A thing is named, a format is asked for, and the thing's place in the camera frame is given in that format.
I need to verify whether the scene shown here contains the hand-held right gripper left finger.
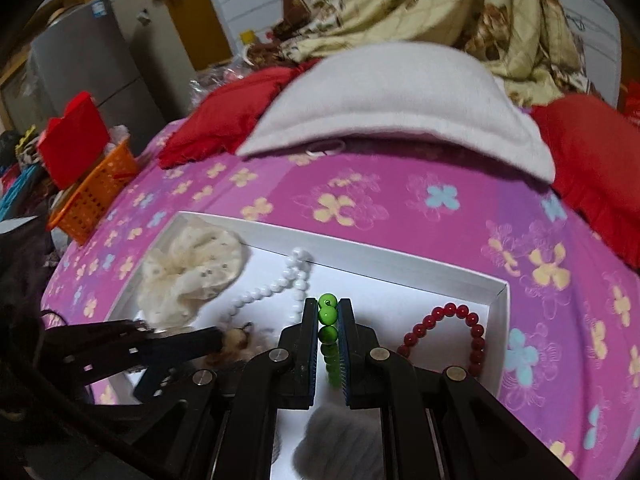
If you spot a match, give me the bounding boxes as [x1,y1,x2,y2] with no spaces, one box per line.
[175,297,321,480]

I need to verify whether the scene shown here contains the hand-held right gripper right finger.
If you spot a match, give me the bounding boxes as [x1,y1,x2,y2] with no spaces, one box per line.
[337,297,576,480]

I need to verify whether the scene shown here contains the white pillow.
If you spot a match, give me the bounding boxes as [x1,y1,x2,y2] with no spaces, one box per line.
[236,42,557,183]

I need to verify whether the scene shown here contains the white pearl necklace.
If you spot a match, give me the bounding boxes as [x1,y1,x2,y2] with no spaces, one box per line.
[227,247,313,326]

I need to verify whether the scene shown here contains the black cable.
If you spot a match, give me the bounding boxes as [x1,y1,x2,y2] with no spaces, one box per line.
[0,345,181,480]

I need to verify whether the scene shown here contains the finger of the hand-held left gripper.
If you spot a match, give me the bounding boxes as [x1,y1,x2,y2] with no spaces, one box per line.
[60,357,193,406]
[42,320,224,373]

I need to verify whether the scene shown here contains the white cardboard box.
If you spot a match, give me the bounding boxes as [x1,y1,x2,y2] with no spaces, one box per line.
[102,211,511,480]

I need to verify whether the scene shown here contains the red paper box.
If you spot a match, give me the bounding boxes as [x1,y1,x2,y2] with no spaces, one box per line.
[37,91,112,188]

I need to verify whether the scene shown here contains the blue plastic item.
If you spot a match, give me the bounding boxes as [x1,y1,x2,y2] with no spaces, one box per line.
[0,165,46,216]

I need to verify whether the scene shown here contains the cream floral quilt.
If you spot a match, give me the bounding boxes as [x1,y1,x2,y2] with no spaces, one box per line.
[247,0,601,108]

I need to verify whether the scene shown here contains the orange plastic basket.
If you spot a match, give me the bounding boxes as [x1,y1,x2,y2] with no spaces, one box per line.
[47,137,141,246]

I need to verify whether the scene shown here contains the brown fuzzy hair tie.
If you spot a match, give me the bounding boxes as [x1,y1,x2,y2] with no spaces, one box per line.
[207,324,278,366]

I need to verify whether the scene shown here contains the green bead bracelet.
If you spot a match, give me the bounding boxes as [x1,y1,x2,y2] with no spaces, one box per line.
[317,292,341,388]

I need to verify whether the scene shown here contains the grey refrigerator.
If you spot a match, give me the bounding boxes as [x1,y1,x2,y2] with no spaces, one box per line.
[27,0,201,136]

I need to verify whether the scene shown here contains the red bead bracelet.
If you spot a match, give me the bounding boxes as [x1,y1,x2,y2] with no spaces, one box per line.
[397,302,486,378]

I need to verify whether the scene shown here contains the pink floral bed sheet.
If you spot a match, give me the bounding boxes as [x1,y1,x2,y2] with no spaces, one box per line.
[42,120,640,480]

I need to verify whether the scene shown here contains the cream lace scrunchie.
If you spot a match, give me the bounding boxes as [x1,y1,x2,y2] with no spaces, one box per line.
[137,226,248,326]

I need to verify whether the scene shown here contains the brown wooden door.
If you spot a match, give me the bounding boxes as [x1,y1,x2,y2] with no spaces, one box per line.
[170,0,236,72]

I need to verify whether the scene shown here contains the grey furry scrunchie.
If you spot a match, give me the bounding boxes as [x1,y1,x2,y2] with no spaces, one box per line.
[292,404,388,480]

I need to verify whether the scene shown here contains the red ruffled pillow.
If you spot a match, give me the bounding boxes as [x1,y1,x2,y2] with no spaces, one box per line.
[159,60,321,168]
[530,94,640,273]

